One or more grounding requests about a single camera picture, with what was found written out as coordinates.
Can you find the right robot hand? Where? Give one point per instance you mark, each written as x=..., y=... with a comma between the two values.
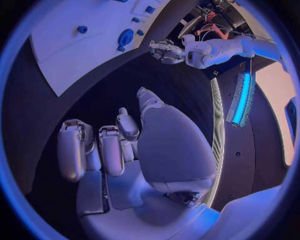
x=173, y=150

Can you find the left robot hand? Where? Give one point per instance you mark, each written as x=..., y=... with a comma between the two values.
x=167, y=51

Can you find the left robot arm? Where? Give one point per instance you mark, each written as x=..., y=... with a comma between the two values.
x=218, y=50

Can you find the white task board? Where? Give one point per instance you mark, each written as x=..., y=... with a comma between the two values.
x=77, y=48

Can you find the small blue plug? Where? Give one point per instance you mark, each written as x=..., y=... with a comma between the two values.
x=134, y=19
x=140, y=32

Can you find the blue gear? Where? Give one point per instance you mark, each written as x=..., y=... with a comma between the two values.
x=126, y=38

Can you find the blue block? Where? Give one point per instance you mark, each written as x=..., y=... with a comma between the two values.
x=149, y=9

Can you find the blue part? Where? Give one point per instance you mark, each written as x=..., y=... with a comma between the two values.
x=122, y=0

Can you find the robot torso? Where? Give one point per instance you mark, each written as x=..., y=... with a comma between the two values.
x=243, y=153

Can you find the glowing light bar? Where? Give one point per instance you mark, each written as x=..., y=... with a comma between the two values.
x=243, y=97

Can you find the blue peg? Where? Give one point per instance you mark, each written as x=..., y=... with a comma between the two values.
x=82, y=29

